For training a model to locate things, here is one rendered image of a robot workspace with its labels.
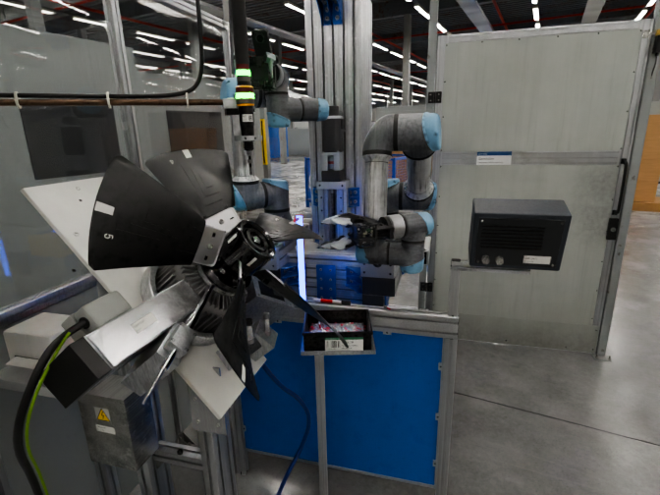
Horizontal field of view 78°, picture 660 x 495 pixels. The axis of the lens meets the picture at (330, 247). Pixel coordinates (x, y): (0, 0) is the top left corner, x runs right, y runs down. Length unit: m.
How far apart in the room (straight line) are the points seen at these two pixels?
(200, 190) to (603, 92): 2.35
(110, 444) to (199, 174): 0.75
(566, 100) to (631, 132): 0.40
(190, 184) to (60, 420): 0.95
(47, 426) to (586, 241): 2.83
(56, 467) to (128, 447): 0.52
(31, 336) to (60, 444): 0.51
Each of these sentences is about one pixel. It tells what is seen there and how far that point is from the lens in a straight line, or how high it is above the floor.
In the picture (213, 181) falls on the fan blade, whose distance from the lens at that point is 1.13.
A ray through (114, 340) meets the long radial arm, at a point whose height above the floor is 1.12.
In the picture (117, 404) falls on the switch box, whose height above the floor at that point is 0.83.
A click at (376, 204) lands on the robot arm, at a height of 1.24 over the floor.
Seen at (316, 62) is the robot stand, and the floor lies 1.76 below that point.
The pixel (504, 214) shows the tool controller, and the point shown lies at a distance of 1.29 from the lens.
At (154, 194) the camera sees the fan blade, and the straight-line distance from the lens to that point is 0.90.
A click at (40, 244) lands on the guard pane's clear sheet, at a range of 1.55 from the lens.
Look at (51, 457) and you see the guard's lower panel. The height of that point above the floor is 0.47.
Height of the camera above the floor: 1.47
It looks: 16 degrees down
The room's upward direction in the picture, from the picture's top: 1 degrees counter-clockwise
